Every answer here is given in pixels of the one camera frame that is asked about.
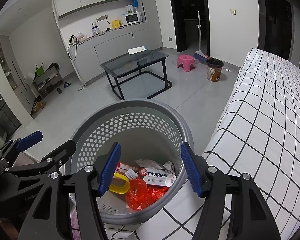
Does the red plastic bag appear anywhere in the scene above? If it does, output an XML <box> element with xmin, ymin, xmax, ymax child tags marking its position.
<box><xmin>125</xmin><ymin>178</ymin><xmax>169</xmax><ymax>211</ymax></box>

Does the red toothpaste box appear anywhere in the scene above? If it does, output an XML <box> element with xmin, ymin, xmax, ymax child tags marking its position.
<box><xmin>115</xmin><ymin>163</ymin><xmax>140</xmax><ymax>180</ymax></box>

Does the grey perforated laundry basket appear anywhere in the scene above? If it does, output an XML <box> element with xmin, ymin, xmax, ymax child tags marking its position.
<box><xmin>64</xmin><ymin>99</ymin><xmax>194</xmax><ymax>225</ymax></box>

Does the shoe rack with shoes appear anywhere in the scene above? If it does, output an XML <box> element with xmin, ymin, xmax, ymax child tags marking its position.
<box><xmin>32</xmin><ymin>63</ymin><xmax>71</xmax><ymax>98</ymax></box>

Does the white black checked bed cover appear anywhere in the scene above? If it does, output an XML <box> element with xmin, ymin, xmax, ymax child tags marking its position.
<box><xmin>107</xmin><ymin>47</ymin><xmax>300</xmax><ymax>240</ymax></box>

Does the black glass coffee table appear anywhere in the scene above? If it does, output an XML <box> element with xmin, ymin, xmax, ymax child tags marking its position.
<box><xmin>101</xmin><ymin>50</ymin><xmax>173</xmax><ymax>100</ymax></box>

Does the brown patterned waste bin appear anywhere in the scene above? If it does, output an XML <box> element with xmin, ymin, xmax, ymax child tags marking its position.
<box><xmin>206</xmin><ymin>58</ymin><xmax>224</xmax><ymax>82</ymax></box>

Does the pink plastic stool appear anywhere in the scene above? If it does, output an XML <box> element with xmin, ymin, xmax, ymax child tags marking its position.
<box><xmin>177</xmin><ymin>54</ymin><xmax>196</xmax><ymax>72</ymax></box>

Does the broom with blue dustpan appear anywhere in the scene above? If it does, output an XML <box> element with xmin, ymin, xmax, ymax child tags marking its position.
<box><xmin>193</xmin><ymin>11</ymin><xmax>209</xmax><ymax>63</ymax></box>

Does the clear purple-label bottle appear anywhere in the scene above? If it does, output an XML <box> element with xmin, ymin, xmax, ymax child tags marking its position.
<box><xmin>91</xmin><ymin>22</ymin><xmax>100</xmax><ymax>36</ymax></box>

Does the grey kitchen cabinet counter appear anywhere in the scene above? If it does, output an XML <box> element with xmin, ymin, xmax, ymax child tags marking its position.
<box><xmin>52</xmin><ymin>0</ymin><xmax>162</xmax><ymax>86</ymax></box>

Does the yellow container on counter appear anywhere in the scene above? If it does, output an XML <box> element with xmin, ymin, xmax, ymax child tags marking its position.
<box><xmin>111</xmin><ymin>20</ymin><xmax>121</xmax><ymax>29</ymax></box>

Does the white microwave oven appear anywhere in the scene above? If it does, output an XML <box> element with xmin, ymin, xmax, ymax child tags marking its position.
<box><xmin>120</xmin><ymin>12</ymin><xmax>143</xmax><ymax>26</ymax></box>

